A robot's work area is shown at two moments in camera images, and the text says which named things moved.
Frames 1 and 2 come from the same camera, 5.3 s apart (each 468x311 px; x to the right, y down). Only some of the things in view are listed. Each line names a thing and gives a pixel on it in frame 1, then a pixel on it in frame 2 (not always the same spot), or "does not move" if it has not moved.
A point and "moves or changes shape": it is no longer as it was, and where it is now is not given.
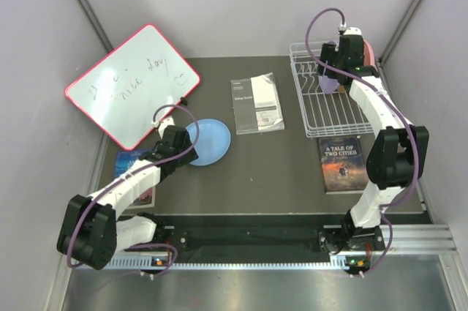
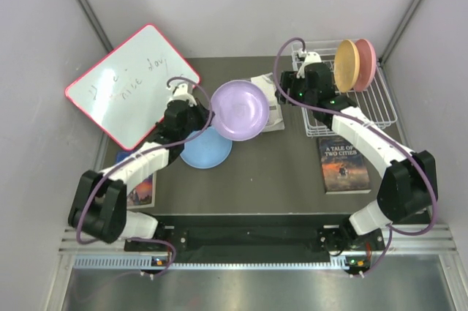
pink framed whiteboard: x=140 y=83 does not move
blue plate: x=213 y=143 does not move
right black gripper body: x=330 y=54 → x=298 y=91
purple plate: x=328 y=85 moves or changes shape
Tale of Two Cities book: x=343 y=165 does not move
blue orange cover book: x=123 y=159 does not move
